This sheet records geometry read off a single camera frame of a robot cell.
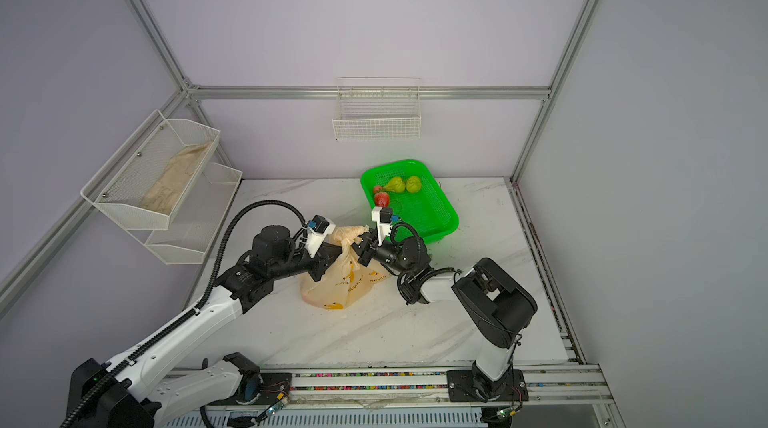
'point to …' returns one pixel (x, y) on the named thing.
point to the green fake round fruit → (413, 184)
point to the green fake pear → (396, 185)
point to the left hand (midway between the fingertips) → (339, 251)
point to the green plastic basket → (428, 209)
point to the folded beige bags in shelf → (168, 191)
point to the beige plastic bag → (345, 280)
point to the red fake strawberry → (381, 199)
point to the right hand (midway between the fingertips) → (340, 235)
